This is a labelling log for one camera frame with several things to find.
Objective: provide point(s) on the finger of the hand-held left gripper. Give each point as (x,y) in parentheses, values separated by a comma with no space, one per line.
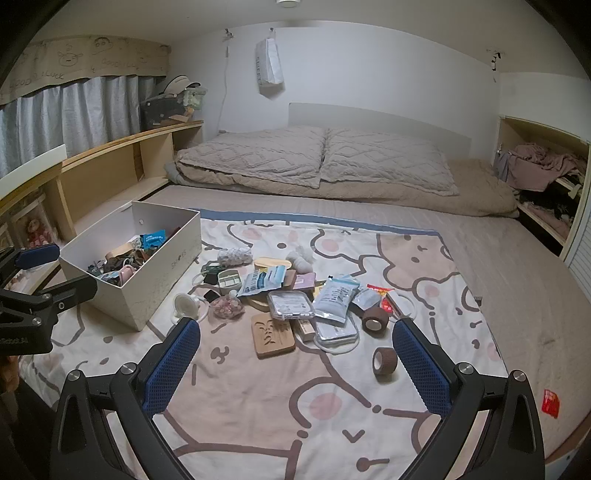
(39,256)
(69,290)

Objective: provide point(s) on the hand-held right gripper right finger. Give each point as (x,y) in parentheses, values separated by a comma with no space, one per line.
(421,364)

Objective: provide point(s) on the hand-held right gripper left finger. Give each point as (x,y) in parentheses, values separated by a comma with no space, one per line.
(171,364)

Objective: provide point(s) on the white cardboard box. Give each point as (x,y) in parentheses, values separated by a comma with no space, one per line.
(157,286)

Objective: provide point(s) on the carved wooden coaster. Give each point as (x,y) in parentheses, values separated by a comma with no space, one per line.
(272,334)

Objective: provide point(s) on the red dressed doll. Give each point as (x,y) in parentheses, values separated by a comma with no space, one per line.
(36,230)

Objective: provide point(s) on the brown tape roll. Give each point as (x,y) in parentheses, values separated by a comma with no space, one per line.
(385,364)
(371,319)

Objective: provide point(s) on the white plastic gadget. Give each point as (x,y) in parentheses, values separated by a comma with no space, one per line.
(184,305)

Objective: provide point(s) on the pink floral pouch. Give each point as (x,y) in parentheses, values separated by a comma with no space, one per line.
(227,308)

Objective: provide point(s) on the black small case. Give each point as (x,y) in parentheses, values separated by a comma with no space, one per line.
(212,294)

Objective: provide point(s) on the red yellow snack packet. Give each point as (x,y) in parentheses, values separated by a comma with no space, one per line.
(381,291)

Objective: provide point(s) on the grey small pouch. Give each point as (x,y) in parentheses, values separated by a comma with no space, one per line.
(365,300)

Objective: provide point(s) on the silver flat case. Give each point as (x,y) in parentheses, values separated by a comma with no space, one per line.
(336,337)

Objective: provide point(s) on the white board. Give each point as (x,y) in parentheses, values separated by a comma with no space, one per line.
(32,161)

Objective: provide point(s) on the cartoon printed blanket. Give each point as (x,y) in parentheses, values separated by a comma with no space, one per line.
(258,406)

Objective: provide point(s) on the blue foil packet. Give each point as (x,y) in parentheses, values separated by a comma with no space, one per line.
(152,239)

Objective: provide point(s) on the dark green pouch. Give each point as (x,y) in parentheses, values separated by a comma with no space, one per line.
(210,271)

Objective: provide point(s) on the pale green compartment box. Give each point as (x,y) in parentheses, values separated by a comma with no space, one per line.
(228,280)

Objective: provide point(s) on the round wooden board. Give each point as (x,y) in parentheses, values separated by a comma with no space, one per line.
(257,303)

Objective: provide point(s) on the large white pouch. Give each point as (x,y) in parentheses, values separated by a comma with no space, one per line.
(334,300)

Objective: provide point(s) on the wooden shelf unit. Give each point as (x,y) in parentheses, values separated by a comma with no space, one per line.
(106,166)

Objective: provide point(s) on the blue white pouch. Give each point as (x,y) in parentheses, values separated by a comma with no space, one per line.
(259,281)

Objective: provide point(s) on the beige small box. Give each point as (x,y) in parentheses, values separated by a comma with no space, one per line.
(304,328)

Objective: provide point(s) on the grey patterned pouch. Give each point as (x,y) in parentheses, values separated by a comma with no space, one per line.
(235,256)

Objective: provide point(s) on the red small packet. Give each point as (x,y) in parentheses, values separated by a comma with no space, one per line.
(550,402)

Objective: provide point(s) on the clear plastic case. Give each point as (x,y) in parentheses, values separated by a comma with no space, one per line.
(292,304)

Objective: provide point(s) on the light wooden board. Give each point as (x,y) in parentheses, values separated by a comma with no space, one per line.
(272,263)

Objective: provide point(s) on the pink small box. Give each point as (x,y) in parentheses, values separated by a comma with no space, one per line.
(303,280)

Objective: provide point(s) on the grey curtain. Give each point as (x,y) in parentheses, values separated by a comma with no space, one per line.
(78,110)

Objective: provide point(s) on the white plush toy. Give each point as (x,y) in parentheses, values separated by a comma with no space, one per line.
(300,259)

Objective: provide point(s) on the beige duvet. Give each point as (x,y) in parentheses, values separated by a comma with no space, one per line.
(480,194)

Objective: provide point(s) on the white louvred door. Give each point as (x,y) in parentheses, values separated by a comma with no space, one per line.
(579,272)

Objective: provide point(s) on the dark bag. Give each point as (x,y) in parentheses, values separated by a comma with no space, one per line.
(159,113)

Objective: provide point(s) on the beige printed valance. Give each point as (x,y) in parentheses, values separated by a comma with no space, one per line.
(69,62)

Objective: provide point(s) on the dark clothes pile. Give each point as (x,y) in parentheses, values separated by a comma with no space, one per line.
(549,201)

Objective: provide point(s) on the grey quilted pillow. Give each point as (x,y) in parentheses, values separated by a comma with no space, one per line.
(249,154)
(383,159)

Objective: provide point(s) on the white cap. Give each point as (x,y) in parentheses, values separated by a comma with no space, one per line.
(178,84)

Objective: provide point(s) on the pale green knit item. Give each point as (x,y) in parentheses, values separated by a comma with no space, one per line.
(196,98)

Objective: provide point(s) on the white headboard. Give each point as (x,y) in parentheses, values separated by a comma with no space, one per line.
(415,120)

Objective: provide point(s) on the white hanging bag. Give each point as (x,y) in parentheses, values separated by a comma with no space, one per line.
(268,62)

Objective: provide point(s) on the ceiling lamp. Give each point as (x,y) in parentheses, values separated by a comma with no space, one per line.
(287,2)

